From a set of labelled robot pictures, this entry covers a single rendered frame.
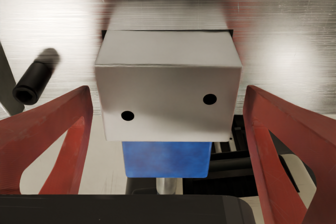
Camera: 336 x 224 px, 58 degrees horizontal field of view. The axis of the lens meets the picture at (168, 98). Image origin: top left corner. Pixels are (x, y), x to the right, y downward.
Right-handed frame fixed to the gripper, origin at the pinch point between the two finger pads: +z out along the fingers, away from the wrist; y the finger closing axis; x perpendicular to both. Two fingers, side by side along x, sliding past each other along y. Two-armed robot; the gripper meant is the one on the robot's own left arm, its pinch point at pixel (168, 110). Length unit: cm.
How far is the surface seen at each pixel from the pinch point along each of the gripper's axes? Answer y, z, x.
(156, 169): 0.6, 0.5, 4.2
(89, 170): 40, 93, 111
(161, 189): 0.4, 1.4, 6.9
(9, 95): 10.4, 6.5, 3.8
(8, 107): 10.2, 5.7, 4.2
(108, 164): 29, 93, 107
